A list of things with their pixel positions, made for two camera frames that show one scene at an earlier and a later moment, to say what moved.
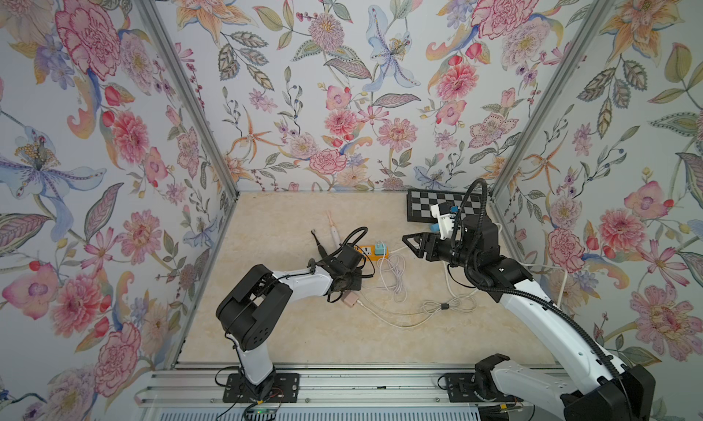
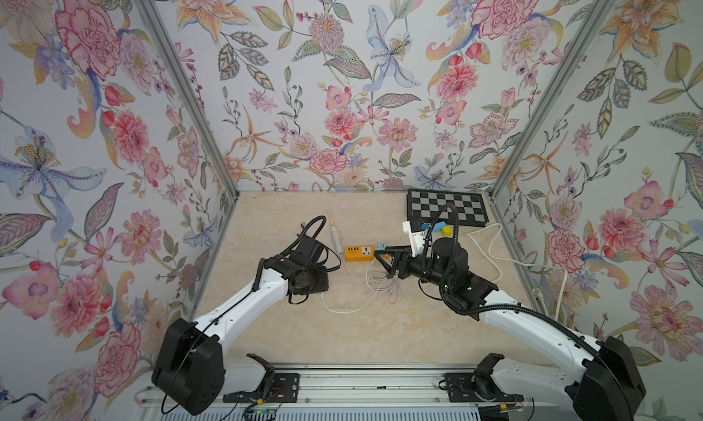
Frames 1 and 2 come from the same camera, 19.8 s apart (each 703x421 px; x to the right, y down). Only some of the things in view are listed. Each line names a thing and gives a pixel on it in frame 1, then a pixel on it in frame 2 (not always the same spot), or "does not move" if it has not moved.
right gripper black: (427, 240) -> (405, 259)
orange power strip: (368, 253) does not move
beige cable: (462, 304) -> (359, 308)
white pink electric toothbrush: (336, 238) does not move
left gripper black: (356, 271) -> (323, 282)
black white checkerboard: (419, 202) does not move
